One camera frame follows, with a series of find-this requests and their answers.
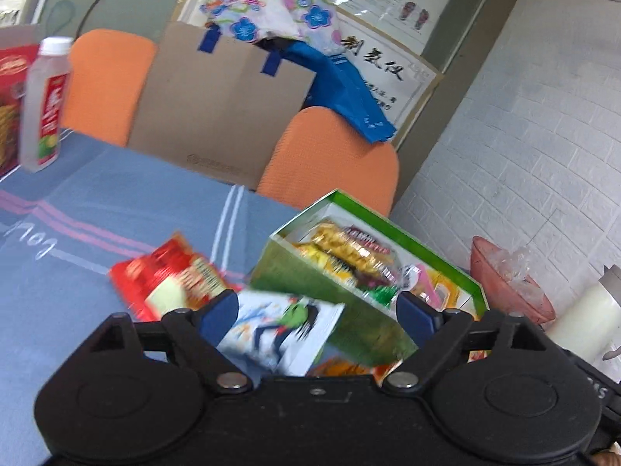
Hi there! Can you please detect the green snack packet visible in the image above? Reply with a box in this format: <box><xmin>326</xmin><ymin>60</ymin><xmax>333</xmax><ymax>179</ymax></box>
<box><xmin>366</xmin><ymin>284</ymin><xmax>399</xmax><ymax>306</ymax></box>

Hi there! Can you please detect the white plastic container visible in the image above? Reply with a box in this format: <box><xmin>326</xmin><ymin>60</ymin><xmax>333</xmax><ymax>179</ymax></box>
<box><xmin>543</xmin><ymin>264</ymin><xmax>621</xmax><ymax>372</ymax></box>

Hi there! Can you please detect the clear bottle with red label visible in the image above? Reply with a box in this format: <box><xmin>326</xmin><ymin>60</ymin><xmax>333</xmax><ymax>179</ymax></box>
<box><xmin>18</xmin><ymin>36</ymin><xmax>73</xmax><ymax>173</ymax></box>

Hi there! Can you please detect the golden yellow snack packet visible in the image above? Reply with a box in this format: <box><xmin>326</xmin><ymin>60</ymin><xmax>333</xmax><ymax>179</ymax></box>
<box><xmin>293</xmin><ymin>221</ymin><xmax>403</xmax><ymax>282</ymax></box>

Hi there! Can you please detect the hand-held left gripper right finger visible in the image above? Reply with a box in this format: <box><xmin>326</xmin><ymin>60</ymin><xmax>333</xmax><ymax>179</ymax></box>
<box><xmin>383</xmin><ymin>291</ymin><xmax>546</xmax><ymax>390</ymax></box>

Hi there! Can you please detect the red striped snack packet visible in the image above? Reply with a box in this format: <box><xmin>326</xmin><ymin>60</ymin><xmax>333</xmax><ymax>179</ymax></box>
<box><xmin>342</xmin><ymin>226</ymin><xmax>394</xmax><ymax>258</ymax></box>

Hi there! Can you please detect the orange chair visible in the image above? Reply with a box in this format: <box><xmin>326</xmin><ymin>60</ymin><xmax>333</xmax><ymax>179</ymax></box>
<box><xmin>255</xmin><ymin>106</ymin><xmax>401</xmax><ymax>217</ymax></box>
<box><xmin>61</xmin><ymin>29</ymin><xmax>158</xmax><ymax>149</ymax></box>

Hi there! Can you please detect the red cardboard box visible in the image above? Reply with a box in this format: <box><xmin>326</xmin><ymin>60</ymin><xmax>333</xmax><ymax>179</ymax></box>
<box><xmin>0</xmin><ymin>26</ymin><xmax>42</xmax><ymax>178</ymax></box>

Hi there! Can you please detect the orange flat snack packet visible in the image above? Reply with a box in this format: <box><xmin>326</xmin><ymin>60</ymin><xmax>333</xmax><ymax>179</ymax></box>
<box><xmin>305</xmin><ymin>354</ymin><xmax>403</xmax><ymax>384</ymax></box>

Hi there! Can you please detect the pink snack packet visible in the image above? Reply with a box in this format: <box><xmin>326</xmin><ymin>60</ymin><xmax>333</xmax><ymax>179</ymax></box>
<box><xmin>402</xmin><ymin>262</ymin><xmax>449</xmax><ymax>309</ymax></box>

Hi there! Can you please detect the pink basin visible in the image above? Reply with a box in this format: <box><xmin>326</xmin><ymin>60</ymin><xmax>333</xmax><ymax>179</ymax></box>
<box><xmin>470</xmin><ymin>235</ymin><xmax>556</xmax><ymax>323</ymax></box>

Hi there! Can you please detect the blue bag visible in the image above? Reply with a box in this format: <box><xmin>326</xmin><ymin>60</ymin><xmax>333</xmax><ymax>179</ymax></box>
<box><xmin>279</xmin><ymin>41</ymin><xmax>399</xmax><ymax>144</ymax></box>

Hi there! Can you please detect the white cartoon print packet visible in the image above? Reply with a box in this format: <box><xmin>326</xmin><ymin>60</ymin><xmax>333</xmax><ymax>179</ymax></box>
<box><xmin>216</xmin><ymin>289</ymin><xmax>346</xmax><ymax>377</ymax></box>

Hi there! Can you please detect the blue striped tablecloth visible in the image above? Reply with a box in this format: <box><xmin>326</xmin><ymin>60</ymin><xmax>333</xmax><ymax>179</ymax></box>
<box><xmin>0</xmin><ymin>129</ymin><xmax>311</xmax><ymax>466</ymax></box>

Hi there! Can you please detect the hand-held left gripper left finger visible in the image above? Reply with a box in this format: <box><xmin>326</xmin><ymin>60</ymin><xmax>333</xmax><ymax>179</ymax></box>
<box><xmin>85</xmin><ymin>289</ymin><xmax>253</xmax><ymax>391</ymax></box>

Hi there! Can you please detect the green cardboard box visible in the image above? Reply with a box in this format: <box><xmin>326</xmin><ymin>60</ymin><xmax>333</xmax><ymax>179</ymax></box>
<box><xmin>248</xmin><ymin>189</ymin><xmax>490</xmax><ymax>379</ymax></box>

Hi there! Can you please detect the floral cloth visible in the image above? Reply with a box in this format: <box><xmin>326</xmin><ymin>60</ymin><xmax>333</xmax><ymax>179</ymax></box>
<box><xmin>199</xmin><ymin>0</ymin><xmax>345</xmax><ymax>56</ymax></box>

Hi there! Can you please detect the crumpled clear plastic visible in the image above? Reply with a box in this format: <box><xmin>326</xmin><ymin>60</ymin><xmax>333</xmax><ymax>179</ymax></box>
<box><xmin>485</xmin><ymin>247</ymin><xmax>549</xmax><ymax>311</ymax></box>

